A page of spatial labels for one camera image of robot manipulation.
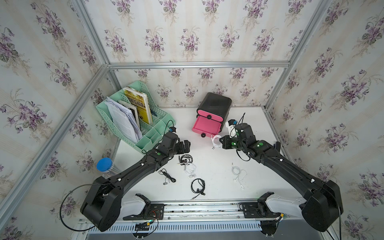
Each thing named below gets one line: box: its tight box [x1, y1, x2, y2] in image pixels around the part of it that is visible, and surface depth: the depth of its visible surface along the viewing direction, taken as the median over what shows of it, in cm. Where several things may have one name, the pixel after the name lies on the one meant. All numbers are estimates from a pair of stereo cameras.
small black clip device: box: [275, 141, 281, 153], surface depth 95 cm
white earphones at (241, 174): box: [231, 162, 248, 190], surface depth 88 cm
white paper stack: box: [104, 96, 143, 143], surface depth 86 cm
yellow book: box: [123, 87, 153, 125], surface depth 96 cm
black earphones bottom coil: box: [191, 178, 206, 200], surface depth 83 cm
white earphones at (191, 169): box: [184, 163, 197, 178], surface depth 90 cm
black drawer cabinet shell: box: [196, 92, 232, 132], surface depth 101 cm
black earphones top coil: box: [178, 154, 194, 166], surface depth 93 cm
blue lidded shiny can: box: [96, 157, 113, 173], surface depth 71 cm
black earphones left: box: [158, 168, 177, 185], surface depth 86 cm
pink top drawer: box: [196, 108, 224, 122], surface depth 97 cm
